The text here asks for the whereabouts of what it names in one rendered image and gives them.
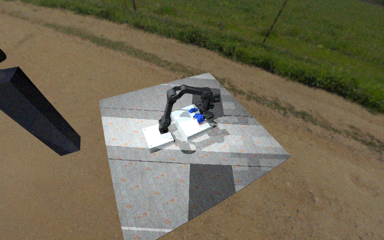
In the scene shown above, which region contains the blue micro servo with orange cable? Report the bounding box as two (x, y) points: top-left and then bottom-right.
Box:
(193, 115), (206, 123)

